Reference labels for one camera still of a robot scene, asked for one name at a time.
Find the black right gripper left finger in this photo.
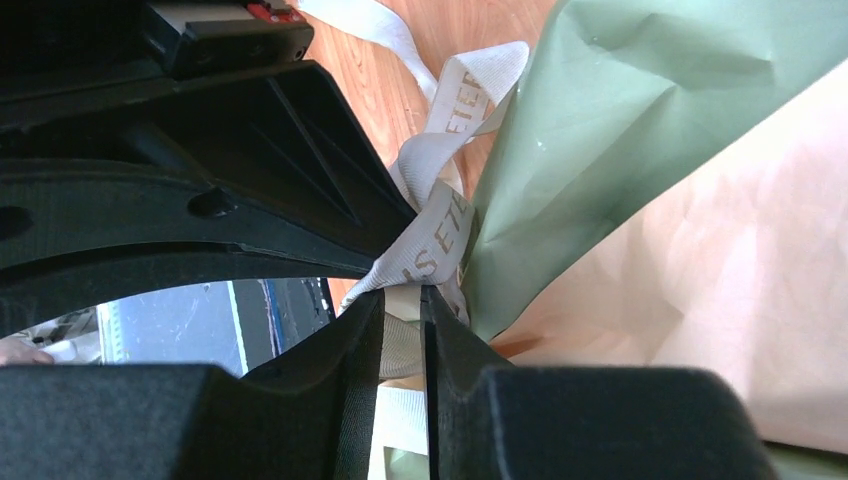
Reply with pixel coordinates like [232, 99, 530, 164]
[1, 292, 384, 479]

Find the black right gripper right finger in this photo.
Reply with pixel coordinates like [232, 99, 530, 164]
[421, 286, 776, 479]

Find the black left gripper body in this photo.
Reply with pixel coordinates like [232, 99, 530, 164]
[1, 1, 186, 159]

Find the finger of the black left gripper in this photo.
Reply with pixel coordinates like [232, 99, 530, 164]
[1, 61, 414, 279]
[1, 242, 373, 336]

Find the cream ribbon strap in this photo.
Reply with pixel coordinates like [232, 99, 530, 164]
[294, 0, 531, 458]

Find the green and peach wrapping paper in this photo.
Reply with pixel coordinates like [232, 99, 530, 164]
[370, 0, 848, 480]

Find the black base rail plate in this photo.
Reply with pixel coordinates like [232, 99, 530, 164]
[228, 277, 336, 372]

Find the aluminium frame rail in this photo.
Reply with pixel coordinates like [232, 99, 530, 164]
[0, 281, 250, 379]

